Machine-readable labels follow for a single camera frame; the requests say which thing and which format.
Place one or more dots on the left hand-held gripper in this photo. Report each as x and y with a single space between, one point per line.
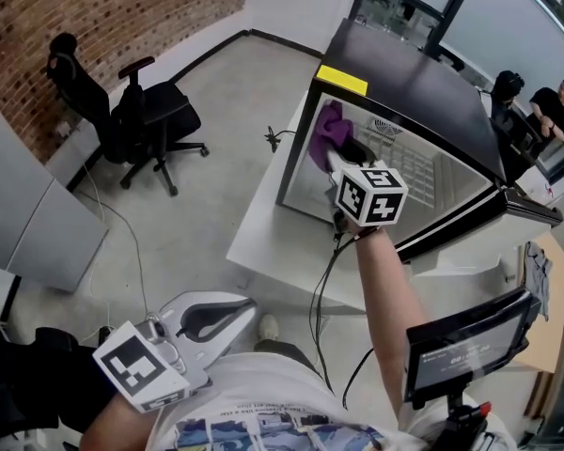
136 369

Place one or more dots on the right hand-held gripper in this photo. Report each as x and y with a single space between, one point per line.
371 200

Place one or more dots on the purple cleaning cloth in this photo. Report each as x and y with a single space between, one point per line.
331 129

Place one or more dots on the black mini fridge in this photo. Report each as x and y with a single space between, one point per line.
404 78

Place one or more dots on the person's left forearm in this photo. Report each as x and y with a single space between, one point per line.
117 428

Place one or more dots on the person's right forearm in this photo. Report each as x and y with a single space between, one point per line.
390 299

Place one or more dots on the white wire shelf rack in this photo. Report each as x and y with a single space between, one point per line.
409 169

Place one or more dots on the person's left shoe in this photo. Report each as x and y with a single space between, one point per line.
269 327

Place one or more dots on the person's left leg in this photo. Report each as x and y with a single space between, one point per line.
286 353

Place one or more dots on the white table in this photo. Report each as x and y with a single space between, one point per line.
272 252

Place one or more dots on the person's white printed shirt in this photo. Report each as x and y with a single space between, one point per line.
272 393

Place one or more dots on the white red-print box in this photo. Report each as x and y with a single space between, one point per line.
550 191

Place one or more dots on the black-framed window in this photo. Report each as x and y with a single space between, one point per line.
498 21

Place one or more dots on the grey cabinet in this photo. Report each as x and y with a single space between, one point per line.
42 223

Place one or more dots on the black mesh office chair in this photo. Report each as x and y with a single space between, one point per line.
155 111

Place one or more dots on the grey shirt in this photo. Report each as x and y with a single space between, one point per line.
538 275

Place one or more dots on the black chest-mounted monitor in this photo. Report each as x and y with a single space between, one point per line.
465 350

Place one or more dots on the light wooden table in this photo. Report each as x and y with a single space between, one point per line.
557 289

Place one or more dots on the black monitor mount, red button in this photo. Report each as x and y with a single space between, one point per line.
465 421

